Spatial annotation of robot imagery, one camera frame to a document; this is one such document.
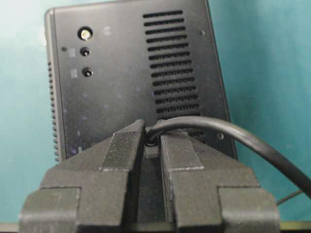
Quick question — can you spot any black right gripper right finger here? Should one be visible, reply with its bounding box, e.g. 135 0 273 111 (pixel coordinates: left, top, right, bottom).
158 129 280 233

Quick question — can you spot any black mini PC box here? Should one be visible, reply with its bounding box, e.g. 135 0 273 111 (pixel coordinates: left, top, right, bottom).
45 0 230 162

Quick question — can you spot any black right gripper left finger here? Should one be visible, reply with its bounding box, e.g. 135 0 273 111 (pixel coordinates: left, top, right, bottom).
19 119 145 233

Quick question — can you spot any grey USB cable with plug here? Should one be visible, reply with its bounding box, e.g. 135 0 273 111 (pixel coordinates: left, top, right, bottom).
144 116 311 193

